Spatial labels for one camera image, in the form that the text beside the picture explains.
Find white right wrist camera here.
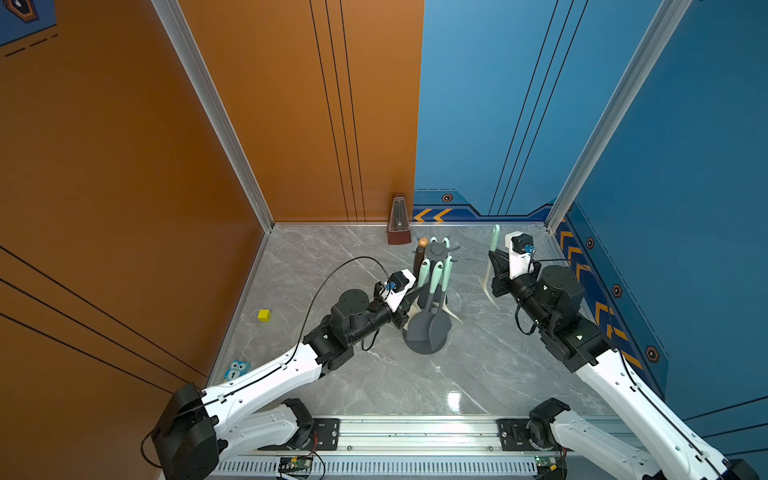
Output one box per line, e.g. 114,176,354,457
504,231,535,280

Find aluminium corner post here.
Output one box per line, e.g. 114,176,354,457
544,0,691,234
151,0,275,234

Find green circuit board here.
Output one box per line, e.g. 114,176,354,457
277,456,313,477
534,456,568,480

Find blue owl toy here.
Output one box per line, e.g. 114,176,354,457
225,360,250,381

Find green circuit board right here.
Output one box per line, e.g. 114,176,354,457
534,456,568,480

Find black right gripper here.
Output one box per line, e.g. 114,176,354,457
488,247,556,332

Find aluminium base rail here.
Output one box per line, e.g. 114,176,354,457
204,416,640,479

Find aluminium corner post left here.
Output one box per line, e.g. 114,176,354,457
151,0,275,234

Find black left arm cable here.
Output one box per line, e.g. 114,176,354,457
287,256,391,367

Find grey turner mint handle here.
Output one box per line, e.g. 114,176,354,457
407,261,452,355

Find grey kitchen utensil rack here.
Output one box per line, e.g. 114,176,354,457
402,237,456,353

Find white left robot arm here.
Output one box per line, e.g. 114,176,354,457
149,288,420,479

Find green circuit board left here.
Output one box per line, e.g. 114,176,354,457
277,456,313,477

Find aluminium corner post right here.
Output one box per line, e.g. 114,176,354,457
544,0,691,234

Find red wooden metronome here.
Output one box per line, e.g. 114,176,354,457
387,195,412,245

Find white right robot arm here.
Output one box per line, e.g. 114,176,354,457
488,250,758,479

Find cream spatula mint handle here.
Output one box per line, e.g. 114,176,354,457
482,224,503,311

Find brown wooden handle utensil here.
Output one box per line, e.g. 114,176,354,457
413,238,429,278

